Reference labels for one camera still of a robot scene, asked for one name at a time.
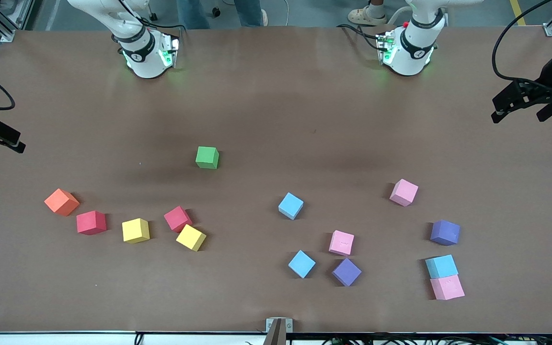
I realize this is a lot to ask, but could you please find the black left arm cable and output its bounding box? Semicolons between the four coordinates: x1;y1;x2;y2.
492;0;552;92

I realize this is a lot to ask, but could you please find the foot in beige sandal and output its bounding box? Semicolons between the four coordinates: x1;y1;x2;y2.
347;0;387;26

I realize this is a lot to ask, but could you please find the brown table cover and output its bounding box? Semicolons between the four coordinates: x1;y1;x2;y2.
0;25;552;334

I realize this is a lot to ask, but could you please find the pink foam block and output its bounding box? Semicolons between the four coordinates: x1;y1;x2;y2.
430;274;466;301
329;230;355;257
390;179;419;207

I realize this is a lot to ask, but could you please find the purple foam block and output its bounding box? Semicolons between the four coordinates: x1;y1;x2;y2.
332;258;362;287
430;220;461;246

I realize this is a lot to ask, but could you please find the blue jeans leg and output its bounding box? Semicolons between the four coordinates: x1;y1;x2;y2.
234;0;268;28
176;0;211;30

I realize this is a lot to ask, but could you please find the black base power cable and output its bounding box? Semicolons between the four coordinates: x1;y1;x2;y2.
337;23;383;51
139;13;188;33

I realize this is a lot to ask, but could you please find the red foam block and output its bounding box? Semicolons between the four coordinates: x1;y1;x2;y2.
163;206;193;233
76;210;107;236

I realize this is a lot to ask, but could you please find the green foam block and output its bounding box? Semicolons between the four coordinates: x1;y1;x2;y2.
195;146;219;170

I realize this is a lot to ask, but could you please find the light blue foam block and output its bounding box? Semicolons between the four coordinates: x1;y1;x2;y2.
278;192;305;220
425;254;460;279
288;250;316;279

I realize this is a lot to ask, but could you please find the grey metal camera bracket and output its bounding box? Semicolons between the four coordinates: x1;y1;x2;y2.
265;317;293;345

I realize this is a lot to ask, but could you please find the orange foam block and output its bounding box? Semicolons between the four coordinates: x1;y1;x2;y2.
44;188;80;217

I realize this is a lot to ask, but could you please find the yellow foam block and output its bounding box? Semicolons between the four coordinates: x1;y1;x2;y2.
122;218;151;244
176;224;207;252

